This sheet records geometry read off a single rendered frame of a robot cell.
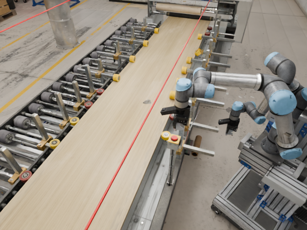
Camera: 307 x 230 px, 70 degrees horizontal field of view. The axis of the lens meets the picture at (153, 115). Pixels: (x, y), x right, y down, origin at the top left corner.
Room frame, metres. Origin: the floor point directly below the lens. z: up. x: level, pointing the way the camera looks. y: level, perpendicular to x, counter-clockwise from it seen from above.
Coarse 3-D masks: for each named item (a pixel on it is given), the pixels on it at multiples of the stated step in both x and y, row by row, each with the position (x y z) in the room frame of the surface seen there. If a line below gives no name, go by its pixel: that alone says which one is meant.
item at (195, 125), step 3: (171, 120) 1.48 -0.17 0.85; (195, 123) 1.43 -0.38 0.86; (192, 126) 1.42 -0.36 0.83; (195, 126) 1.41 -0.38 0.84; (198, 126) 1.40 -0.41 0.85; (201, 126) 1.39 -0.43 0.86; (204, 126) 1.39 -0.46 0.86; (207, 126) 1.39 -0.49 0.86; (210, 126) 1.39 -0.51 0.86; (204, 129) 1.38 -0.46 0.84; (207, 129) 1.37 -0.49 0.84; (210, 129) 1.37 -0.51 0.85; (213, 129) 1.36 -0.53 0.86; (216, 129) 1.36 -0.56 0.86
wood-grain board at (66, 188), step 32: (160, 32) 3.42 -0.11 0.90; (128, 64) 2.43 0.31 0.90; (160, 64) 2.43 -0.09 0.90; (128, 96) 1.78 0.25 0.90; (160, 96) 1.78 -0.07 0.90; (96, 128) 1.33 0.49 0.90; (128, 128) 1.33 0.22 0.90; (160, 128) 1.33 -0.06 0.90; (64, 160) 1.00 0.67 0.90; (96, 160) 1.00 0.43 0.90; (128, 160) 1.00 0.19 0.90; (32, 192) 0.74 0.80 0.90; (64, 192) 0.74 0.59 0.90; (96, 192) 0.74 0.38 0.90; (128, 192) 0.74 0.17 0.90; (0, 224) 0.53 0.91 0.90; (32, 224) 0.53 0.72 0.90; (64, 224) 0.53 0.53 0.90; (96, 224) 0.53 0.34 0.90
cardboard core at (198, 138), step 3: (198, 135) 2.00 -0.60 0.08; (198, 138) 1.94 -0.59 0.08; (201, 138) 1.97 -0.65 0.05; (195, 141) 1.90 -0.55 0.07; (198, 141) 1.89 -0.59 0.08; (195, 144) 1.85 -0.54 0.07; (198, 144) 1.85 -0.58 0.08; (198, 147) 1.80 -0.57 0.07; (192, 153) 1.74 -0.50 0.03; (195, 153) 1.75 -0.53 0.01; (195, 156) 1.71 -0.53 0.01
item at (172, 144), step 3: (171, 135) 0.96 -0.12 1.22; (174, 135) 0.96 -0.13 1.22; (180, 138) 0.95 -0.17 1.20; (168, 141) 0.91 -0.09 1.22; (171, 141) 0.91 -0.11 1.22; (174, 141) 0.91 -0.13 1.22; (177, 141) 0.91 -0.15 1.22; (168, 144) 0.91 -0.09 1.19; (171, 144) 0.90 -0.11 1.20; (174, 144) 0.89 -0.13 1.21; (177, 144) 0.89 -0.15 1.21; (168, 147) 0.91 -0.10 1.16; (171, 147) 0.90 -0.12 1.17; (174, 147) 0.89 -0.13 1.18; (177, 147) 0.89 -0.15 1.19; (177, 150) 0.89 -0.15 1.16
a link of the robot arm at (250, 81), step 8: (200, 72) 1.04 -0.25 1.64; (208, 72) 1.05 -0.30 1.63; (216, 72) 1.05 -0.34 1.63; (208, 80) 1.01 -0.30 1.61; (216, 80) 1.01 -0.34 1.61; (224, 80) 1.00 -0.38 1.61; (232, 80) 1.00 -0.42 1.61; (240, 80) 1.00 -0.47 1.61; (248, 80) 1.00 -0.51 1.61; (256, 80) 1.00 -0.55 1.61; (264, 80) 0.99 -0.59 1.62; (272, 80) 0.97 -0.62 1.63; (256, 88) 0.99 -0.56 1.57
